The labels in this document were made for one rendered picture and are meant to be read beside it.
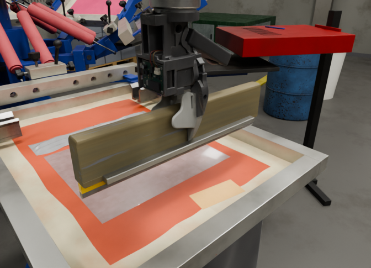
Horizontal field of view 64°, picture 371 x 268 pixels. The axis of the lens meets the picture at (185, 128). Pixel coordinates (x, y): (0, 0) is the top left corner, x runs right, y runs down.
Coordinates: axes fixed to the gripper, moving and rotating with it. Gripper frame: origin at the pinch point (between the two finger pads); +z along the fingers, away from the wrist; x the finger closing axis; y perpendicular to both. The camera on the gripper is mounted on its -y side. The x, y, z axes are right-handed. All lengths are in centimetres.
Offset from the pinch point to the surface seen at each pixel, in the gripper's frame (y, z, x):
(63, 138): 9.9, 13.3, -37.4
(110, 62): -211, 93, -433
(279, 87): -246, 73, -126
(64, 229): 22.2, 14.1, -5.9
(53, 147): 13.4, 13.7, -35.1
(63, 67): -5, 3, -72
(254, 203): -3.9, 10.5, 13.7
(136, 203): 9.3, 14.1, -3.4
